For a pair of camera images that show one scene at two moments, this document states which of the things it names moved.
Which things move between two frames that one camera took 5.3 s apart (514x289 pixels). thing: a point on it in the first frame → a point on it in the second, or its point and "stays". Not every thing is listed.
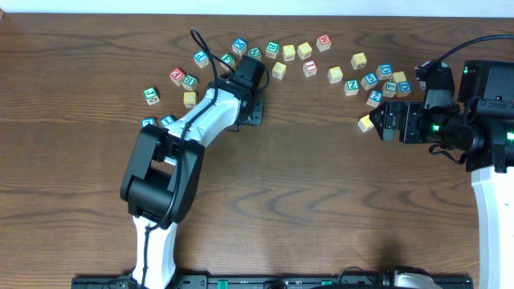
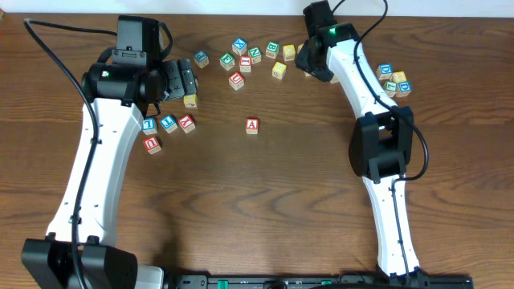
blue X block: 239,46 stays
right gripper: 389,120 → 306,62
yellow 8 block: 398,77 stays
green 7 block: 389,89 stays
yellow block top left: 288,52 stays
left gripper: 255,111 → 175,80
